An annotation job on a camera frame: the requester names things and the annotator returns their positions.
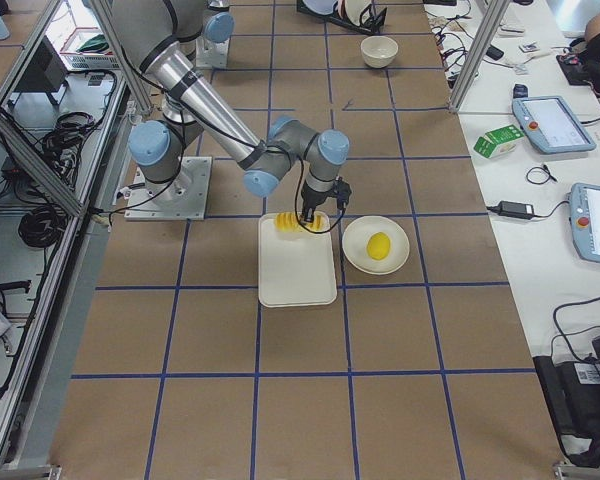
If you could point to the cream ceramic bowl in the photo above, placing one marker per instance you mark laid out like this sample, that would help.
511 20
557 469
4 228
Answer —
378 51

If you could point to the white round plate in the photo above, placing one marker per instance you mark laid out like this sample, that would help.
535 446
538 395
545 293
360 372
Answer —
355 238

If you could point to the green white box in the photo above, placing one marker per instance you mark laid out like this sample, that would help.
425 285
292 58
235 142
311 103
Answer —
498 142

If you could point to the lower teach pendant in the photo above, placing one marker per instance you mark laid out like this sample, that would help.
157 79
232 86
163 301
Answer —
584 203

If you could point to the white rectangular tray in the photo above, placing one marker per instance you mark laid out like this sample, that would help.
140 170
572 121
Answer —
295 268

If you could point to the teach pendant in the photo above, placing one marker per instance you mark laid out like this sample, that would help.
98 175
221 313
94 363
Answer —
550 125
584 203

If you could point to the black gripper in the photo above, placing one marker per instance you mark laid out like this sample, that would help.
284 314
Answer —
312 200

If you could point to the black power adapter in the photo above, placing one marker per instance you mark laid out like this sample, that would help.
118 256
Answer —
515 210

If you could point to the yellow lemon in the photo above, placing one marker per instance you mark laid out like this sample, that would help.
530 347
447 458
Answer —
378 246

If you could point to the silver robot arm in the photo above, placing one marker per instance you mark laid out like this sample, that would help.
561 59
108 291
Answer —
159 40
209 20

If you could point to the upper teach pendant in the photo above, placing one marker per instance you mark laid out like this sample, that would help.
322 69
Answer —
550 125

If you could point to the yellow sliced bread loaf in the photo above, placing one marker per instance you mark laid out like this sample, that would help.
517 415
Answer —
288 222

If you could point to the black dish rack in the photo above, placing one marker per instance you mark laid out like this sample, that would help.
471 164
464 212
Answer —
358 16

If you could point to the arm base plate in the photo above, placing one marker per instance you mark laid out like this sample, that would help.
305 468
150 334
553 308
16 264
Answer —
210 55
184 199

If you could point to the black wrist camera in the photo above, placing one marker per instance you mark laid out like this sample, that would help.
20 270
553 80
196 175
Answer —
341 192

